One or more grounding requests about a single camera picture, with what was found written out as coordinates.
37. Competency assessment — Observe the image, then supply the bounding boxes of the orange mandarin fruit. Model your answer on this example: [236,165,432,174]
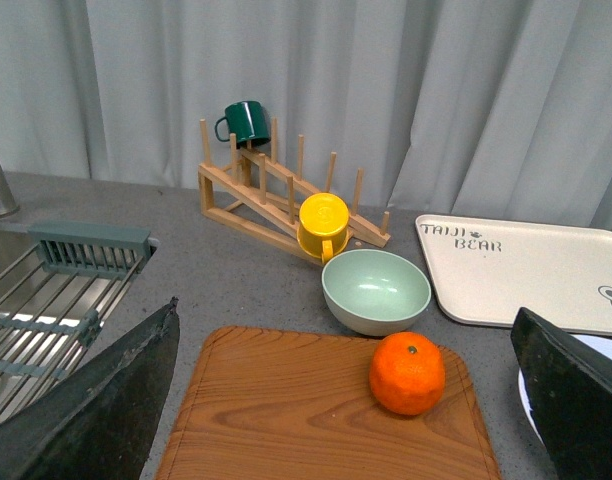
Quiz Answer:
[369,332,446,416]

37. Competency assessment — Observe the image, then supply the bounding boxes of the white ridged plate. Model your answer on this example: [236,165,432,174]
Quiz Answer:
[517,333,612,448]

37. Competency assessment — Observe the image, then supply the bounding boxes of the yellow mug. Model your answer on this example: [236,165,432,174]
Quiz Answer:
[297,192,350,264]

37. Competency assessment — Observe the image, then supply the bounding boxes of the wooden dish rack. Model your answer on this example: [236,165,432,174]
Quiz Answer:
[198,118,390,265]

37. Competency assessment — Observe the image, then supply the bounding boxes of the light green bowl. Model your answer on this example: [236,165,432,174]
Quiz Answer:
[321,249,432,337]

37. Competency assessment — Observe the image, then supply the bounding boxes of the dark green mug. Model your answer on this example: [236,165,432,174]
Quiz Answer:
[214,100,271,147]

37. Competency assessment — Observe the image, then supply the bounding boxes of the wooden cutting board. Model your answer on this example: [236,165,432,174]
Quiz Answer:
[157,326,500,479]

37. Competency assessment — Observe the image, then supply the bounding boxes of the cream bear tray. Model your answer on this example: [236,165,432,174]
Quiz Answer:
[415,214,612,336]

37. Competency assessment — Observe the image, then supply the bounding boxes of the grey curtain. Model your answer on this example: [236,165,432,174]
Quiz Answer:
[0,1,612,229]

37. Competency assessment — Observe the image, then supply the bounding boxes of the grey-green sink drain rack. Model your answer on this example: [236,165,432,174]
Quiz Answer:
[0,221,156,423]

